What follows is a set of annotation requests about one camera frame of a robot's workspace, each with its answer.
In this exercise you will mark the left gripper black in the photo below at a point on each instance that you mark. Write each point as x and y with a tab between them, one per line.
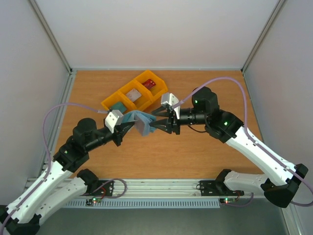
120	133

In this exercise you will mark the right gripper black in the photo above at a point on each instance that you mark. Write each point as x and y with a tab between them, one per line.
174	122

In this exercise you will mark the blue leather card holder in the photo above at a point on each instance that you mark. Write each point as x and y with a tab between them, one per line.
141	120

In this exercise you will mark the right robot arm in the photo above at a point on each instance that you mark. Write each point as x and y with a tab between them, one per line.
280	179

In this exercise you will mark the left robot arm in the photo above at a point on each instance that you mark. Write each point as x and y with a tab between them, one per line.
27	213

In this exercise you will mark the teal card in bin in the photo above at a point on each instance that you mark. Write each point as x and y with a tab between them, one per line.
119	106

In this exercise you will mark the white card in bin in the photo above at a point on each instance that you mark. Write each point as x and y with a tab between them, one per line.
133	95

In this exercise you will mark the red card in bin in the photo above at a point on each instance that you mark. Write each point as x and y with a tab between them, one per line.
149	84

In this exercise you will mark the yellow bin middle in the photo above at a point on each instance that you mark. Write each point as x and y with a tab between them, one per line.
142	103

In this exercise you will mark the yellow bin left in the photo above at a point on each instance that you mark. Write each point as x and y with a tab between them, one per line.
114	98

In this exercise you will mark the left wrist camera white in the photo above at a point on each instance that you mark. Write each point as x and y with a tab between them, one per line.
113	119

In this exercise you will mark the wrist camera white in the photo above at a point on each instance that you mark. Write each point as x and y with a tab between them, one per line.
171	102
113	119

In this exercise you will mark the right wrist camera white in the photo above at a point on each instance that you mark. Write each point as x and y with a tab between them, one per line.
171	102

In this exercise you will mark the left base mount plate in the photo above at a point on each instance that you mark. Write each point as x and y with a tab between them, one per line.
105	187

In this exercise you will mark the base mount plate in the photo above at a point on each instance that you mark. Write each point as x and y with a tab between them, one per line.
214	188
105	187

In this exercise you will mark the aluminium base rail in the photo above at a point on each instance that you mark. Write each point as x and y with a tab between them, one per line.
171	188

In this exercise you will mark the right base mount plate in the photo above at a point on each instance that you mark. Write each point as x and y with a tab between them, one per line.
214	188

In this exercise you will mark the slotted cable duct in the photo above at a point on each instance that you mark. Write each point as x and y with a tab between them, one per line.
114	204

